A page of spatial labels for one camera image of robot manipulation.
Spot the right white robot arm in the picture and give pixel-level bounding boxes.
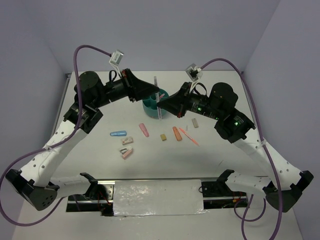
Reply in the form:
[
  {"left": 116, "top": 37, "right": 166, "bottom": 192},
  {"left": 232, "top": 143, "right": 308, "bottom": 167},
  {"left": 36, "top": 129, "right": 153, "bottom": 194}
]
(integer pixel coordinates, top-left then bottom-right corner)
[{"left": 157, "top": 82, "right": 314, "bottom": 213}]

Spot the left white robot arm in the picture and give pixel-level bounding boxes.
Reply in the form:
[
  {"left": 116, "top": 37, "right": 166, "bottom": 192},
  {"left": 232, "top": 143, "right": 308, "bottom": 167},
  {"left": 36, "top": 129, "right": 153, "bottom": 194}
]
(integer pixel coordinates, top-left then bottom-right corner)
[{"left": 5, "top": 68, "right": 159, "bottom": 211}]

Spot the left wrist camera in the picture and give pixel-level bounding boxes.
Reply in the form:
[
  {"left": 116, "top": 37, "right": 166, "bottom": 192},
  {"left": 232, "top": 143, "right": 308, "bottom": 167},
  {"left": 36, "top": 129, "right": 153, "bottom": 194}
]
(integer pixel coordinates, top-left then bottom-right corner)
[{"left": 109, "top": 49, "right": 124, "bottom": 70}]

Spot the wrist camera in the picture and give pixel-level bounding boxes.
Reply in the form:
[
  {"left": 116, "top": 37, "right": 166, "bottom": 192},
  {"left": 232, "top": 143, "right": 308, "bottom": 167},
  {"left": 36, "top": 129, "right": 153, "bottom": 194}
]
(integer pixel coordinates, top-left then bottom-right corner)
[
  {"left": 185, "top": 63, "right": 203, "bottom": 82},
  {"left": 109, "top": 49, "right": 124, "bottom": 70}
]

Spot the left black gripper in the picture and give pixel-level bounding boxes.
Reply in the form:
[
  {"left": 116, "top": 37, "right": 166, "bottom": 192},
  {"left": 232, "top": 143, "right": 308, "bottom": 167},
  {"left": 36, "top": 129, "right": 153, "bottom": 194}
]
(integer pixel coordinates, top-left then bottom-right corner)
[{"left": 92, "top": 68, "right": 160, "bottom": 109}]

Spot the orange red thin pen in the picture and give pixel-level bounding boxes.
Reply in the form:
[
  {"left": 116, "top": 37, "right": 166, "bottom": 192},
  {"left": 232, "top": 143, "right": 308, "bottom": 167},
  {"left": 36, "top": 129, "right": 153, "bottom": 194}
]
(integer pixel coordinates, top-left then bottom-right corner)
[{"left": 179, "top": 127, "right": 200, "bottom": 147}]

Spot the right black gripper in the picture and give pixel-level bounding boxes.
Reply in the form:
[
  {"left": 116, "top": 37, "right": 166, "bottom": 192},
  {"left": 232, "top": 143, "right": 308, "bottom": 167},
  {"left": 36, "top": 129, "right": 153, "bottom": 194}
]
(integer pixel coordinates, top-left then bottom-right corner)
[{"left": 156, "top": 81, "right": 222, "bottom": 120}]

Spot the purple thin pen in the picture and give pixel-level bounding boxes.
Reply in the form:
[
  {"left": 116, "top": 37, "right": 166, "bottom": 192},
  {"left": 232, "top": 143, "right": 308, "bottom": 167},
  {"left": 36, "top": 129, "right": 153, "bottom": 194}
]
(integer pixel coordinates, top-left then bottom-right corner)
[{"left": 153, "top": 76, "right": 162, "bottom": 120}]

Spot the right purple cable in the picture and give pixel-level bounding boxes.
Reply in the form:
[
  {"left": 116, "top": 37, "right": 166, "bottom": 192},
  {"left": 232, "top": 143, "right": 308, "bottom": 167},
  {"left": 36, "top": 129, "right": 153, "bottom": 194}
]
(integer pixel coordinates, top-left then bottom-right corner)
[{"left": 199, "top": 58, "right": 283, "bottom": 237}]

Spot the blue translucent stapler case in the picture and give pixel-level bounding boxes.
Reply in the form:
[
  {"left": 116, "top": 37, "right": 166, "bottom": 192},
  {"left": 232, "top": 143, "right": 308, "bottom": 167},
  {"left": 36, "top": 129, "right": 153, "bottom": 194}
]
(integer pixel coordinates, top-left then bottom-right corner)
[{"left": 110, "top": 130, "right": 127, "bottom": 137}]

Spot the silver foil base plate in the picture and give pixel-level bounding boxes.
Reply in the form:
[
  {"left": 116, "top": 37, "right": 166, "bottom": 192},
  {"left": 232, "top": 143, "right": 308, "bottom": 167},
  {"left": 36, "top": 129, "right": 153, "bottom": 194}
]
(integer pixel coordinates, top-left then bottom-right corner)
[{"left": 113, "top": 179, "right": 206, "bottom": 217}]

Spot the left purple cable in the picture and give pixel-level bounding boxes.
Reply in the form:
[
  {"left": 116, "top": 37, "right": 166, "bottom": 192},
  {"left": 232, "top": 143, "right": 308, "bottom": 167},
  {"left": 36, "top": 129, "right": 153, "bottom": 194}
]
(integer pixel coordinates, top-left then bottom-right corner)
[{"left": 0, "top": 44, "right": 112, "bottom": 227}]

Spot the teal round divided organizer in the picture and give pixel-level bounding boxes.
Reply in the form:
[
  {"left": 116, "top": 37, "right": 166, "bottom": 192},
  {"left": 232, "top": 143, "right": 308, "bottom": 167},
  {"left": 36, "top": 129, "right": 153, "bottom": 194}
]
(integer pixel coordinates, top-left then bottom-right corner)
[{"left": 142, "top": 88, "right": 169, "bottom": 119}]

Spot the purple cable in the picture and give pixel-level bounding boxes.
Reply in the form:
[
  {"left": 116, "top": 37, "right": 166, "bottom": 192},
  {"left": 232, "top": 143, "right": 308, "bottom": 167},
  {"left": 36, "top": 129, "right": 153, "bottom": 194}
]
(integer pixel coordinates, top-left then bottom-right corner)
[
  {"left": 199, "top": 58, "right": 283, "bottom": 237},
  {"left": 0, "top": 44, "right": 112, "bottom": 227}
]

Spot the yellow eraser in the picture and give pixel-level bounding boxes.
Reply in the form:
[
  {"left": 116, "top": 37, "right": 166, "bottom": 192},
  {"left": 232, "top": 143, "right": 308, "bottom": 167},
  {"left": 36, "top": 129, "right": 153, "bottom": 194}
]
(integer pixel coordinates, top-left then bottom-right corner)
[{"left": 160, "top": 134, "right": 167, "bottom": 141}]

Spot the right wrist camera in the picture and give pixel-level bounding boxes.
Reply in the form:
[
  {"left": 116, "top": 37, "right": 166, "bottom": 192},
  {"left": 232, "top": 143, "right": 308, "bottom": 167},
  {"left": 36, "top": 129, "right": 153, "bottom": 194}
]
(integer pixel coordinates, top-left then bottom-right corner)
[{"left": 185, "top": 63, "right": 203, "bottom": 82}]

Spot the pink translucent case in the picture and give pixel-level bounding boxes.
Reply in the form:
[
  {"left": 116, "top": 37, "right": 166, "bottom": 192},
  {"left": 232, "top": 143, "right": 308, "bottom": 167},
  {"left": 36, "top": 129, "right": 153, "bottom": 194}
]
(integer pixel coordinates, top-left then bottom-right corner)
[{"left": 139, "top": 123, "right": 150, "bottom": 138}]

